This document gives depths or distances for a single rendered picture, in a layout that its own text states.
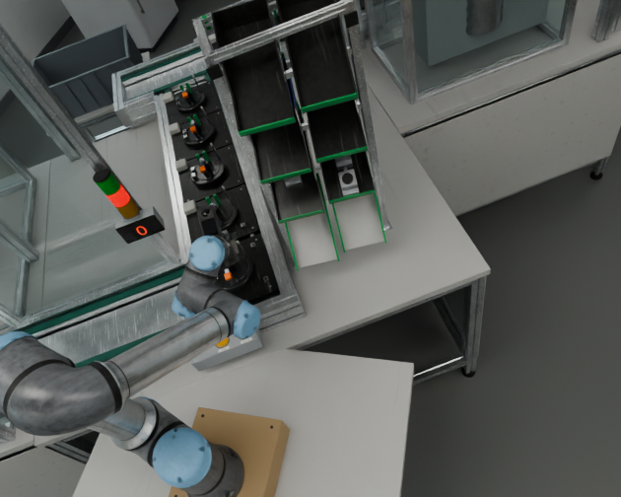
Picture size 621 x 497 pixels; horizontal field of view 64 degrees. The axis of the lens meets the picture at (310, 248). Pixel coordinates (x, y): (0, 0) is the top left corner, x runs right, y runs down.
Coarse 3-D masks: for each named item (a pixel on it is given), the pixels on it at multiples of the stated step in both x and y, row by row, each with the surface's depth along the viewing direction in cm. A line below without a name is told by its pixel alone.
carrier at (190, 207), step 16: (224, 192) 183; (240, 192) 181; (192, 208) 179; (224, 208) 175; (240, 208) 176; (192, 224) 177; (224, 224) 171; (240, 224) 172; (256, 224) 170; (192, 240) 173; (240, 240) 169
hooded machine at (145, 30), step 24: (72, 0) 425; (96, 0) 419; (120, 0) 412; (144, 0) 429; (168, 0) 458; (96, 24) 439; (120, 24) 432; (144, 24) 431; (168, 24) 462; (144, 48) 453
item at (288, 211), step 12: (312, 168) 136; (312, 180) 140; (276, 192) 141; (288, 192) 140; (300, 192) 139; (312, 192) 139; (276, 204) 140; (288, 204) 139; (300, 204) 139; (312, 204) 138; (288, 216) 139; (300, 216) 136
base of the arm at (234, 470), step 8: (224, 448) 125; (224, 456) 121; (232, 456) 127; (224, 464) 118; (232, 464) 122; (240, 464) 125; (224, 472) 118; (232, 472) 121; (240, 472) 123; (224, 480) 118; (232, 480) 120; (240, 480) 123; (216, 488) 117; (224, 488) 119; (232, 488) 120; (240, 488) 123; (192, 496) 119; (200, 496) 117; (208, 496) 117; (216, 496) 118; (224, 496) 121; (232, 496) 121
